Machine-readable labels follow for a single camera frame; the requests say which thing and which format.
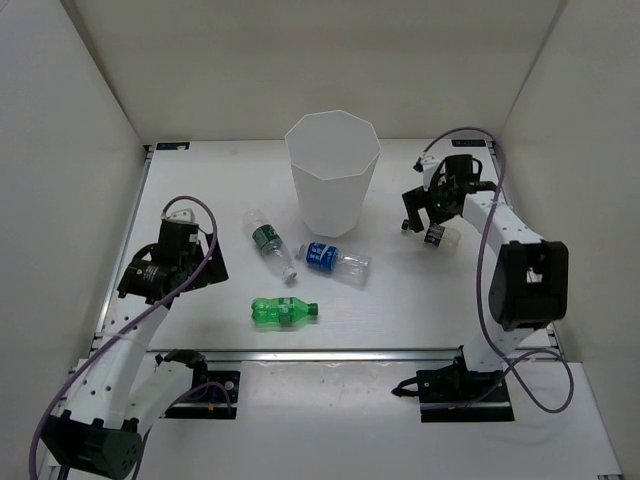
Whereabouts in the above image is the small clear bottle dark label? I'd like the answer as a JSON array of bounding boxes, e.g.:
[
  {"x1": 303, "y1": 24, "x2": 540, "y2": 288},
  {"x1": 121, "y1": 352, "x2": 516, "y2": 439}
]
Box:
[{"x1": 424, "y1": 223, "x2": 461, "y2": 249}]

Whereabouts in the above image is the clear bottle green label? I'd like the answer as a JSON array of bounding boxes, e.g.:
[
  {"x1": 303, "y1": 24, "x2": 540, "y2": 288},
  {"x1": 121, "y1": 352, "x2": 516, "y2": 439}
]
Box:
[{"x1": 243, "y1": 209, "x2": 297, "y2": 284}]

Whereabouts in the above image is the clear bottle blue label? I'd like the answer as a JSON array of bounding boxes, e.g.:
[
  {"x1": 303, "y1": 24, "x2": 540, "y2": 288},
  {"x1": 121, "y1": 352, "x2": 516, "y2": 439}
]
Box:
[{"x1": 294, "y1": 242, "x2": 371, "y2": 289}]

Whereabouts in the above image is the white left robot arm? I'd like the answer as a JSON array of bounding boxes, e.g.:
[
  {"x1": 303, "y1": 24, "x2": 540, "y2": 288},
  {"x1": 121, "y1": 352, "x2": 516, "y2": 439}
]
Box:
[{"x1": 32, "y1": 218, "x2": 229, "y2": 479}]

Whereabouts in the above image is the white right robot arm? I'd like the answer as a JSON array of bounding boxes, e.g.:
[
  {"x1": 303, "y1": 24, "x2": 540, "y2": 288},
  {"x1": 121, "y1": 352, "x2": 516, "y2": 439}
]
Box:
[{"x1": 402, "y1": 154, "x2": 569, "y2": 400}]

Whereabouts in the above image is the white octagonal plastic bin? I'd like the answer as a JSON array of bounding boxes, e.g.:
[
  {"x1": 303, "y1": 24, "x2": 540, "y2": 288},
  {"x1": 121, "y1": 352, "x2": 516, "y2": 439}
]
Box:
[{"x1": 285, "y1": 110, "x2": 381, "y2": 238}]

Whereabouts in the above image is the dark right table sticker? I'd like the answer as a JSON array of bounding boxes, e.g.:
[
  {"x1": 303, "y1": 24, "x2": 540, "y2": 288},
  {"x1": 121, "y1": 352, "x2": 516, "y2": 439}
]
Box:
[{"x1": 451, "y1": 139, "x2": 487, "y2": 148}]

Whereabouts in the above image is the dark table sticker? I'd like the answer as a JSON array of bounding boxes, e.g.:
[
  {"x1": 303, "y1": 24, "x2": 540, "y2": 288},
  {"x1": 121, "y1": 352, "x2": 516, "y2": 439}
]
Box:
[
  {"x1": 451, "y1": 139, "x2": 487, "y2": 148},
  {"x1": 155, "y1": 142, "x2": 190, "y2": 151}
]

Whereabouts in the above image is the green plastic soda bottle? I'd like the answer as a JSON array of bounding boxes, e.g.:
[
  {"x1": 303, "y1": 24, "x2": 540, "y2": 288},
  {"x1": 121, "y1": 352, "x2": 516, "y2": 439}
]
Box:
[{"x1": 251, "y1": 297, "x2": 319, "y2": 330}]

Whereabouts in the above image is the dark left table sticker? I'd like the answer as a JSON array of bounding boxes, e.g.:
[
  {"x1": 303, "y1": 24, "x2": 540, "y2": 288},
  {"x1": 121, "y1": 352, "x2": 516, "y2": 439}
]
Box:
[{"x1": 155, "y1": 142, "x2": 190, "y2": 151}]

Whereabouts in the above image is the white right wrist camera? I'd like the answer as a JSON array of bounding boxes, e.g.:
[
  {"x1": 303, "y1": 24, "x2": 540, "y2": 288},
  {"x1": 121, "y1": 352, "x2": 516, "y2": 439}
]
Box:
[{"x1": 413, "y1": 153, "x2": 441, "y2": 190}]

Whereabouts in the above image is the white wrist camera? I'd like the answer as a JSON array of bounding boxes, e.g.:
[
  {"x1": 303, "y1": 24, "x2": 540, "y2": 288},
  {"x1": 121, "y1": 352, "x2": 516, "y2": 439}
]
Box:
[
  {"x1": 161, "y1": 208, "x2": 197, "y2": 225},
  {"x1": 413, "y1": 153, "x2": 441, "y2": 190}
]

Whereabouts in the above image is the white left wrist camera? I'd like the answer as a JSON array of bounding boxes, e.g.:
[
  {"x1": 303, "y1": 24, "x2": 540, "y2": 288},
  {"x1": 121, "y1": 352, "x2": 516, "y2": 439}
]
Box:
[{"x1": 161, "y1": 208, "x2": 197, "y2": 225}]

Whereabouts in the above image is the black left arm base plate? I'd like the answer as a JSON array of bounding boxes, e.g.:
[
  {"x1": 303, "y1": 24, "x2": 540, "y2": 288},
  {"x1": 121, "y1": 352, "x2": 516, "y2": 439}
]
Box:
[{"x1": 165, "y1": 364, "x2": 241, "y2": 420}]

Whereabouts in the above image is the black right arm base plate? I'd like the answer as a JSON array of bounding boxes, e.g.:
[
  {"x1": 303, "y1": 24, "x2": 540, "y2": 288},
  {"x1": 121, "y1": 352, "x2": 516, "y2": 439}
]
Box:
[{"x1": 391, "y1": 361, "x2": 515, "y2": 423}]

